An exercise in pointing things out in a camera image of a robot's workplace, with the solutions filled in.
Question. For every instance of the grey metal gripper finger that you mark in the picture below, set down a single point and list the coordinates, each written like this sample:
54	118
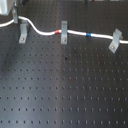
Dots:
15	14

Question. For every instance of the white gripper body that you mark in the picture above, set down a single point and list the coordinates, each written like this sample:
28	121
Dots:
7	6

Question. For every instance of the left grey cable clip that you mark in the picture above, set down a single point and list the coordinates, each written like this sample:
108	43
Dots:
24	27

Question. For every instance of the grey cable clip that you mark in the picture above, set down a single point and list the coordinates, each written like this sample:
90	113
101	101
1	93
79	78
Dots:
64	25
117	36
24	27

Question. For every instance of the middle grey cable clip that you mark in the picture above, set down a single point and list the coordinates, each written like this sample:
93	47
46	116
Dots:
64	25

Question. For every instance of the right grey cable clip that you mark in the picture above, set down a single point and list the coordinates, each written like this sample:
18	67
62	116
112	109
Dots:
117	36

